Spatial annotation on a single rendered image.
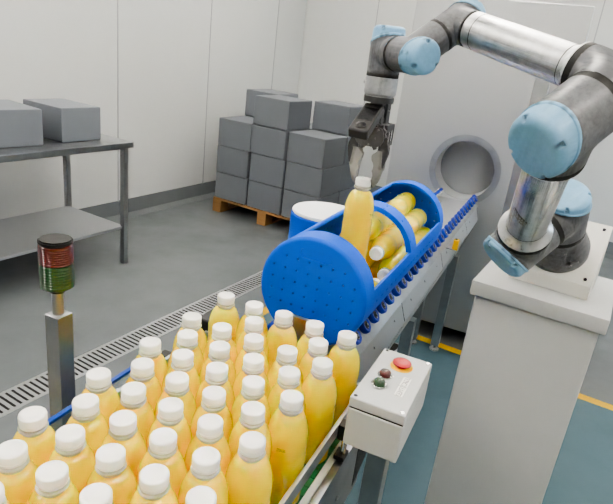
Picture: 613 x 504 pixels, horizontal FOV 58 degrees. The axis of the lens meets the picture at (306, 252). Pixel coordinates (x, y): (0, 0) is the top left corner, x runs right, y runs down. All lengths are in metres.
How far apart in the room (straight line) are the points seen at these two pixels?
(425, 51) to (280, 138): 3.92
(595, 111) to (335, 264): 0.63
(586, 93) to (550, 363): 0.75
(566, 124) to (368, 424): 0.59
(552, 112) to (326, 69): 6.27
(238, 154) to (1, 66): 2.09
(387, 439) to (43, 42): 4.12
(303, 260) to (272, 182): 3.88
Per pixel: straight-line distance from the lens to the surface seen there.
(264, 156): 5.21
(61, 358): 1.24
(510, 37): 1.20
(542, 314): 1.47
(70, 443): 0.87
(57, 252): 1.13
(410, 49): 1.22
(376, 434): 1.01
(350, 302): 1.32
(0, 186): 4.64
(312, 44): 7.28
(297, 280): 1.36
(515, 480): 1.72
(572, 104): 0.99
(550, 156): 0.98
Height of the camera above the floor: 1.66
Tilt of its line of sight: 20 degrees down
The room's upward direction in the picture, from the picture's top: 7 degrees clockwise
